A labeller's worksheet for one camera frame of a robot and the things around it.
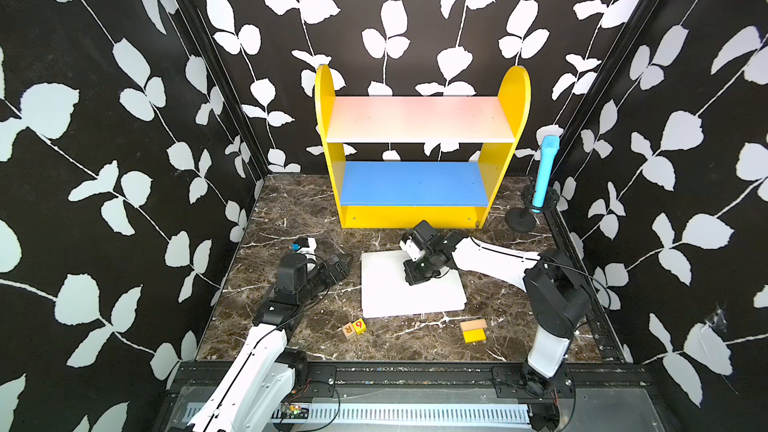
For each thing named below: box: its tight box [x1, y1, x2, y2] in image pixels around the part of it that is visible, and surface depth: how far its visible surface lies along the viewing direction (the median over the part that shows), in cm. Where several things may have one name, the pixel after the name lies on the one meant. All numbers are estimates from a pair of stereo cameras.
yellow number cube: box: [352, 318, 367, 335], surface depth 83 cm
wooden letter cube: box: [342, 322, 356, 340], surface depth 81 cm
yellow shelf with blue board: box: [315, 65, 532, 229], surface depth 101 cm
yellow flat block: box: [463, 328, 487, 344], surface depth 83 cm
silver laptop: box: [360, 250, 468, 318], surface depth 87 cm
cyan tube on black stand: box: [505, 135, 560, 233], surface depth 88 cm
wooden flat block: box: [460, 318, 488, 331], surface depth 85 cm
